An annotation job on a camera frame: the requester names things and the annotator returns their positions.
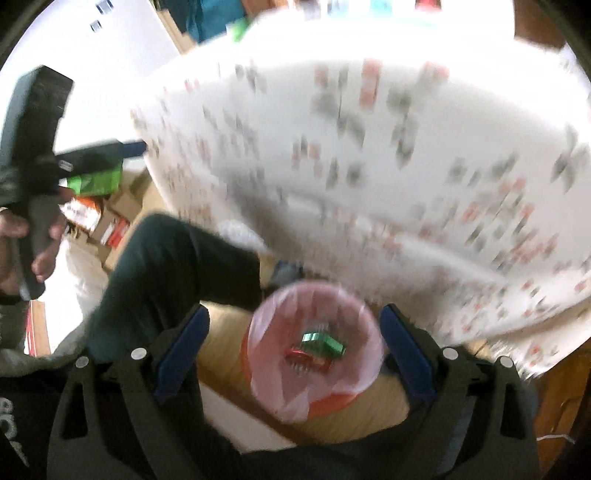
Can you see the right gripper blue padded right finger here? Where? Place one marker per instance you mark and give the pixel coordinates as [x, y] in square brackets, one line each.
[406, 357]

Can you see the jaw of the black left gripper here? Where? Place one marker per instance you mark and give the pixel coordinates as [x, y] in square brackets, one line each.
[97, 158]

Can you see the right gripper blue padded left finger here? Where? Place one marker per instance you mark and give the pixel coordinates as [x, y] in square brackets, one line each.
[180, 356]

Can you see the person's left hand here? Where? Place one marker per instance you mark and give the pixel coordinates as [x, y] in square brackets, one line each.
[31, 231]

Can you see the green plastic bag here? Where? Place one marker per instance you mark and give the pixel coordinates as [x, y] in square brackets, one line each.
[96, 184]

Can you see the green foil wrapper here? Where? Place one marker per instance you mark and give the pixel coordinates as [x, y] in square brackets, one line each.
[322, 344]

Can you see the orange bin with pink bag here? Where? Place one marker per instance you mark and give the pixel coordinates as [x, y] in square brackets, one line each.
[277, 325]

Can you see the red foil wrapper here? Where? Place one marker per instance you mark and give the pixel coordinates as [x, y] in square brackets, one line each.
[303, 361]

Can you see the teal bag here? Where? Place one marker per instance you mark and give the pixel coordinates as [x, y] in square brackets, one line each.
[208, 18]

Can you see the floral cherry tablecloth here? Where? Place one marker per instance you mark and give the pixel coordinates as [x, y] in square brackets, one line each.
[410, 158]

